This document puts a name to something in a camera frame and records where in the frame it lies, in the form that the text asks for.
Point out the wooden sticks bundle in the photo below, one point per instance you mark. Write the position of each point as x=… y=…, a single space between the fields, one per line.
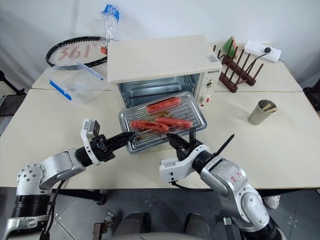
x=270 y=108

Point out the grey cylindrical cup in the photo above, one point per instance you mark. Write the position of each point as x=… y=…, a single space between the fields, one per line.
x=257 y=116

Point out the dark grey rounded shape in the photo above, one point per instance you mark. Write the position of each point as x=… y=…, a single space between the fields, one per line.
x=200 y=228
x=133 y=227

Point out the white oven dial knob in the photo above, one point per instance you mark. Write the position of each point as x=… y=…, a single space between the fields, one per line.
x=208 y=83

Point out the black tennis racket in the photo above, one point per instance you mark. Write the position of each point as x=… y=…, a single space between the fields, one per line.
x=53 y=50

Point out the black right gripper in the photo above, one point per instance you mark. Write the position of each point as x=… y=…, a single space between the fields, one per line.
x=187 y=147

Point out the oven knob with red mark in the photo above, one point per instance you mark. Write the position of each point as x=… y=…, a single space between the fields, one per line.
x=205 y=99

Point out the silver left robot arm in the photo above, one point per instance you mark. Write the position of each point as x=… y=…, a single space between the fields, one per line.
x=57 y=165

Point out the clear plastic bag blue tape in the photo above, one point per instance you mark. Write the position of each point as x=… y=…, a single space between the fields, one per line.
x=110 y=17

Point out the black tripod stand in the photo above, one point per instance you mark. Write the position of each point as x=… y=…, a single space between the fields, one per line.
x=10 y=82

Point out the cream toaster oven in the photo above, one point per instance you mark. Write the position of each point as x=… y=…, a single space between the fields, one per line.
x=155 y=57

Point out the clear plastic container blue clasps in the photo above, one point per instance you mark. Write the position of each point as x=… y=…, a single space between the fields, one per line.
x=75 y=92

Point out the metal caster wheel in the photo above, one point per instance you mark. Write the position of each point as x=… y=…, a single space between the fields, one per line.
x=109 y=217
x=228 y=221

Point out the silver metal baking tray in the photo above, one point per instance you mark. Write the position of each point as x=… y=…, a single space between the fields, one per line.
x=186 y=110

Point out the green watermelon slice toy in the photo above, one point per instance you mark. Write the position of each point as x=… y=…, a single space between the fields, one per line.
x=230 y=47

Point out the white sneaker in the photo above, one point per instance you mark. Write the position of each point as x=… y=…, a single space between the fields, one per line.
x=272 y=202

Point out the red sausage on skewer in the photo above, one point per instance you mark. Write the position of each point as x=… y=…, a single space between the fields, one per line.
x=175 y=122
x=147 y=125
x=163 y=104

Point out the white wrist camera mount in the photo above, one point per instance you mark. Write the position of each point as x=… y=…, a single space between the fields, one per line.
x=175 y=170
x=91 y=127

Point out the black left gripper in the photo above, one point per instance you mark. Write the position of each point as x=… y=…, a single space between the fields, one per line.
x=103 y=147

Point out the black table frame bar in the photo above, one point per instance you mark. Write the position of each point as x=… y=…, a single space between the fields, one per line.
x=82 y=193

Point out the dark brown wooden dish rack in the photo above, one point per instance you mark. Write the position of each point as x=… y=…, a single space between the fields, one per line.
x=228 y=81

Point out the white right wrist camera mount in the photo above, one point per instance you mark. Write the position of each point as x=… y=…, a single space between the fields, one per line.
x=175 y=170

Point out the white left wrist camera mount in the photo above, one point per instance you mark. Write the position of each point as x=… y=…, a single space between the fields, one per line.
x=91 y=127

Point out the white power strip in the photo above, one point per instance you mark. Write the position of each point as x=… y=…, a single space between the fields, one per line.
x=255 y=47

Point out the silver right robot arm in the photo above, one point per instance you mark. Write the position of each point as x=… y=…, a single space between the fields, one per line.
x=230 y=177

